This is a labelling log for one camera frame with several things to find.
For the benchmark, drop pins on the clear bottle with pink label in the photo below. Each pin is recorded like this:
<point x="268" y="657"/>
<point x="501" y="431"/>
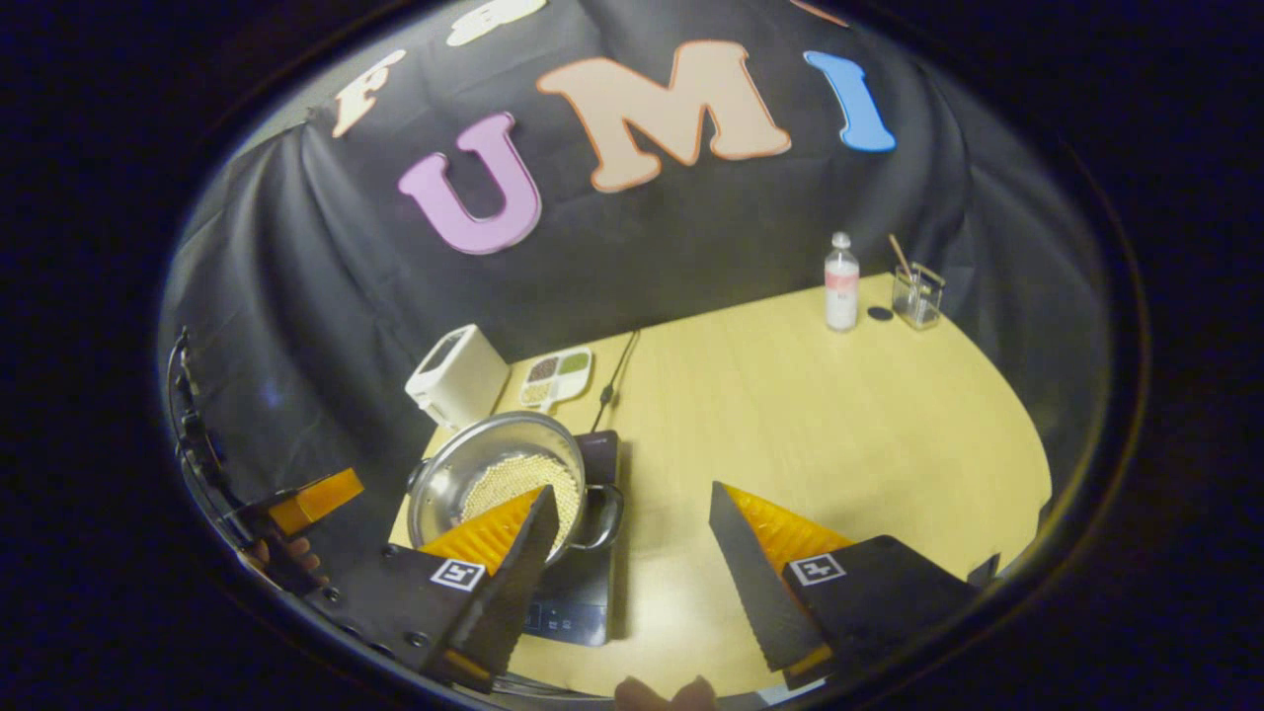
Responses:
<point x="841" y="286"/>

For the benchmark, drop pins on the white divided bean dish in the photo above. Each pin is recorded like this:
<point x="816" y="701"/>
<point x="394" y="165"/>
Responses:
<point x="558" y="377"/>

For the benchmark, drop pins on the stainless steel pot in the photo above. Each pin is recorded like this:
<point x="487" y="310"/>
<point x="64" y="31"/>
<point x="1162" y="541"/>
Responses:
<point x="464" y="454"/>

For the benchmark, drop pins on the black induction cooktop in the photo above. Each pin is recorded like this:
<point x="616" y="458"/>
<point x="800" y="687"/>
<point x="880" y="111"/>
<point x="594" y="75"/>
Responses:
<point x="578" y="602"/>

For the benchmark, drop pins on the pile of yellow beans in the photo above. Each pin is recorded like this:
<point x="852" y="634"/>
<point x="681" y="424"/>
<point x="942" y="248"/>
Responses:
<point x="513" y="474"/>

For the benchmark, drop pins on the white boxy appliance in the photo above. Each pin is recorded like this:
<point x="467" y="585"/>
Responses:
<point x="464" y="380"/>

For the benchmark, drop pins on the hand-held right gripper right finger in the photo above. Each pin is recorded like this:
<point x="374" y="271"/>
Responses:
<point x="755" y="592"/>

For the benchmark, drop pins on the wooden stick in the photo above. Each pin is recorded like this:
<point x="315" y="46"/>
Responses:
<point x="899" y="255"/>

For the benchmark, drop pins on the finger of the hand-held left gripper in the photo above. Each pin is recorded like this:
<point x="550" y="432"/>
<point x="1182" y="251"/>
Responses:
<point x="316" y="499"/>

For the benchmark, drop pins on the clear glass holder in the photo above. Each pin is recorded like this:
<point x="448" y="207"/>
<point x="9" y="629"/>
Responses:
<point x="918" y="301"/>

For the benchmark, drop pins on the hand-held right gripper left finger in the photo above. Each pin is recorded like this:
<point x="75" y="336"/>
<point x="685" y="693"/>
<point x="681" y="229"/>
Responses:
<point x="518" y="583"/>

